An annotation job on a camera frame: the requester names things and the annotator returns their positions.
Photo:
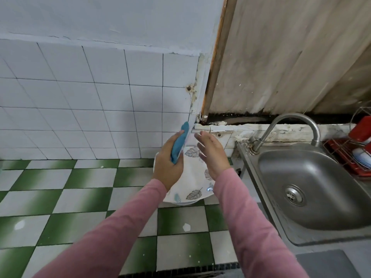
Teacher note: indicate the person's left hand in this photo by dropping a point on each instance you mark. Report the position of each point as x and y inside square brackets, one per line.
[167, 168]

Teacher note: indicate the person's right hand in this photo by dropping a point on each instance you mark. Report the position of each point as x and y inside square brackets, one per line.
[213, 156]

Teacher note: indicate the blue cleaning cloth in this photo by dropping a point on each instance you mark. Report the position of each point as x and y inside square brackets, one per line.
[179, 144]

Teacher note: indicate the floral plate stack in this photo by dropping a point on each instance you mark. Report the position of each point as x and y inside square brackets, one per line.
[191, 185]

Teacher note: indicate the white bowl with blue rim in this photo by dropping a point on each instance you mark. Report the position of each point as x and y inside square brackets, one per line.
[364, 159]

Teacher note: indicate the person's right forearm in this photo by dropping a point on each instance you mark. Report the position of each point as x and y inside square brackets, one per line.
[255, 228]

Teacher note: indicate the person's left forearm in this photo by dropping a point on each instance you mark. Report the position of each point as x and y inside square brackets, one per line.
[104, 234]

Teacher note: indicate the green checkered tile countertop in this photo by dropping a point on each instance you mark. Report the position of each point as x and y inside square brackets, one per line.
[69, 191]

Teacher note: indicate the chrome faucet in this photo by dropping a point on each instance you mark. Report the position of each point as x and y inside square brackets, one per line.
[290, 117]

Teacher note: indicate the stainless steel sink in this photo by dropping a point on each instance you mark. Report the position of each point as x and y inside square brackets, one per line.
[313, 182]

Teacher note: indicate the weathered wooden board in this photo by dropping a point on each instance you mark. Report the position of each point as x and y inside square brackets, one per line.
[284, 55]

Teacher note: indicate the red plastic cutlery cup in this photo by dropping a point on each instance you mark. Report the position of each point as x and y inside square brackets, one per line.
[362, 129]

